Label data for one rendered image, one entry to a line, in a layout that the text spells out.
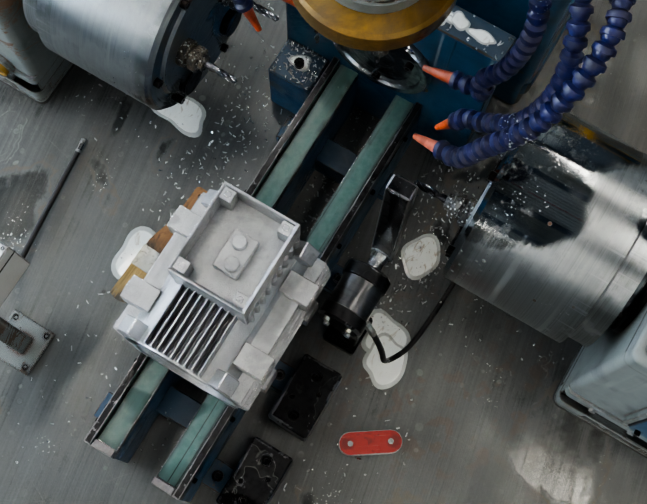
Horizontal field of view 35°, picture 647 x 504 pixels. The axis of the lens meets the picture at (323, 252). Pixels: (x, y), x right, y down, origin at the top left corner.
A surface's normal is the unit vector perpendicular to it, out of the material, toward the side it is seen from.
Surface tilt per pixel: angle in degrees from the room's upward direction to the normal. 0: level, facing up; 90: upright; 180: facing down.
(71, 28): 62
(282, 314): 0
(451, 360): 0
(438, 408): 0
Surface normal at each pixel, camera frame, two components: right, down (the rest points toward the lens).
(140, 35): -0.34, 0.38
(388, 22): 0.02, -0.25
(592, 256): -0.23, 0.16
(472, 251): -0.43, 0.57
